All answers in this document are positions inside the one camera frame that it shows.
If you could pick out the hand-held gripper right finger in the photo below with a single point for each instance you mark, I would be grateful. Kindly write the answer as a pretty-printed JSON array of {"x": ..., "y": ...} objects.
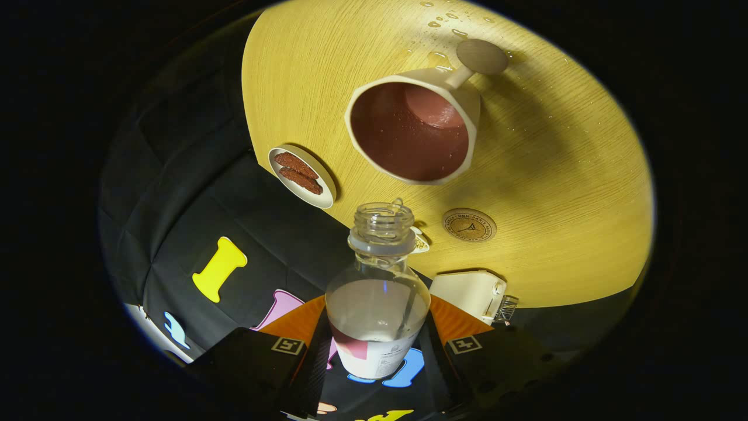
[{"x": 437, "y": 374}]

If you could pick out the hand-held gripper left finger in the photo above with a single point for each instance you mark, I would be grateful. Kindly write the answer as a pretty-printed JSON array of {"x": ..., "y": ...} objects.
[{"x": 310, "y": 374}]

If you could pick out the clear plastic juice bottle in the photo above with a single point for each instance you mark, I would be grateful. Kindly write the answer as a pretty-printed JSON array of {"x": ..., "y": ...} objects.
[{"x": 377, "y": 321}]

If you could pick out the round cork coaster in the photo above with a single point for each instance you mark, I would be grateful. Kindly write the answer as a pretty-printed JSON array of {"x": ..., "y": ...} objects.
[{"x": 468, "y": 225}]

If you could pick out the white toaster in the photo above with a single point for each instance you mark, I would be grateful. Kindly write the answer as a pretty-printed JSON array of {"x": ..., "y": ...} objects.
[{"x": 464, "y": 292}]

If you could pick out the small white dish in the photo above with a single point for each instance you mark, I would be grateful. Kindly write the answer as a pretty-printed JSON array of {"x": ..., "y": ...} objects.
[{"x": 422, "y": 242}]

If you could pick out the white round plate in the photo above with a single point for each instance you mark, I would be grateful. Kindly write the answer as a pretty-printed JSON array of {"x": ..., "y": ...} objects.
[{"x": 321, "y": 196}]

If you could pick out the red meat piece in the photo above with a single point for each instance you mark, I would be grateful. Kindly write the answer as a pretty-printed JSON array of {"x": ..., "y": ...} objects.
[
  {"x": 295, "y": 164},
  {"x": 301, "y": 180}
]

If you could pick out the wooden table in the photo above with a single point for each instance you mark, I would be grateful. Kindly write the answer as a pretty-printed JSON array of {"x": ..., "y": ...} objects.
[{"x": 555, "y": 204}]

